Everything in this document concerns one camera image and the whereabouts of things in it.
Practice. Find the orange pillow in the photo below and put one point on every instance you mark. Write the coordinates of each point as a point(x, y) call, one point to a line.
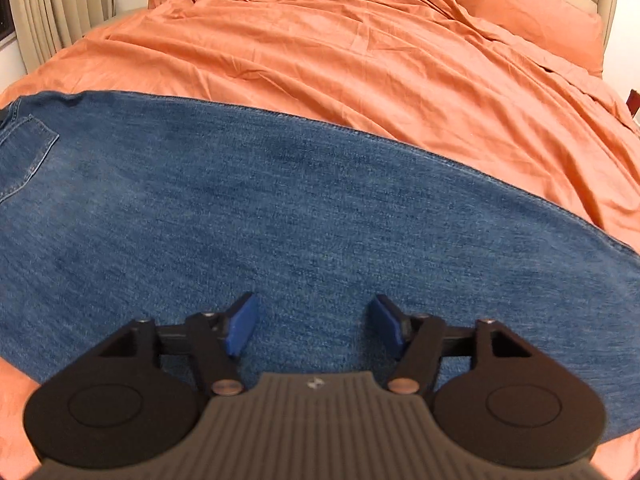
point(530, 15)

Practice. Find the dark window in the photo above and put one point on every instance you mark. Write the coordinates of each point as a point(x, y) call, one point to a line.
point(4, 15)

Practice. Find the orange duvet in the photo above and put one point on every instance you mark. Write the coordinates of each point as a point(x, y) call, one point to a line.
point(325, 60)

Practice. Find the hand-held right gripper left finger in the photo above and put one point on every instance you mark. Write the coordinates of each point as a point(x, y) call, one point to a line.
point(242, 323)

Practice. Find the beige curtain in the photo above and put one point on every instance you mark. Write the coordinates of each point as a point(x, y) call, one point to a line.
point(55, 5)

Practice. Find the blue denim pants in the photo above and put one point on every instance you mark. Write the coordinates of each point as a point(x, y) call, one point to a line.
point(250, 200)

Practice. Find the dark red box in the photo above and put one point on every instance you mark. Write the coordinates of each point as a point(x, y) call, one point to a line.
point(634, 102)

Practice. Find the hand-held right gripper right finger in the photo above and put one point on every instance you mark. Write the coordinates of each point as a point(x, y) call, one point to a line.
point(387, 325)

